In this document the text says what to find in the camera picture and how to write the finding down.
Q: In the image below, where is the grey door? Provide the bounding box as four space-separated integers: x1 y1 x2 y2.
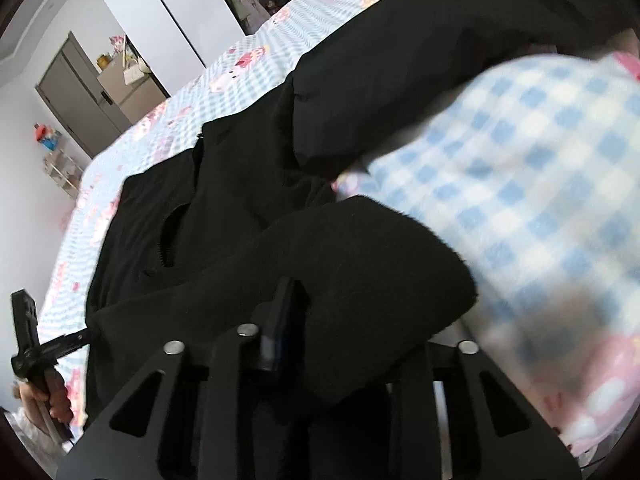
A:
35 31 132 159

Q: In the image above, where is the white wardrobe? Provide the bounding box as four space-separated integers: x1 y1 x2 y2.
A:
95 0 247 97

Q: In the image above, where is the small white shelf rack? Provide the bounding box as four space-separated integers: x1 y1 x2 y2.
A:
42 149 85 197

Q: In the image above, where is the blue checkered cartoon blanket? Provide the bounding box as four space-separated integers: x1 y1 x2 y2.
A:
37 0 640 461

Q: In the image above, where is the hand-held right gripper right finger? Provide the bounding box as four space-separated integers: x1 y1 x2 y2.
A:
389 340 584 480

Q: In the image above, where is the beige cabinet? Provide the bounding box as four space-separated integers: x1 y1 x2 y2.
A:
96 54 169 126

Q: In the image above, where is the black zip jacket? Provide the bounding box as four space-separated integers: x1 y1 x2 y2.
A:
85 0 640 411

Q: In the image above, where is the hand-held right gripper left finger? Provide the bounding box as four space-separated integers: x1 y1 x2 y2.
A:
55 276 303 480

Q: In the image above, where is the person's left hand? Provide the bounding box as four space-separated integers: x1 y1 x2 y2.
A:
16 369 76 427

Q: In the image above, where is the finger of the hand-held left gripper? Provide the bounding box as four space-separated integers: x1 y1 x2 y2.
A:
39 326 94 360

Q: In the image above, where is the red and blue toy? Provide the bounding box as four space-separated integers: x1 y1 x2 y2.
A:
33 122 64 152

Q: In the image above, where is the person's left forearm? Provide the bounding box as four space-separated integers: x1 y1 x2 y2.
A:
0 404 67 465

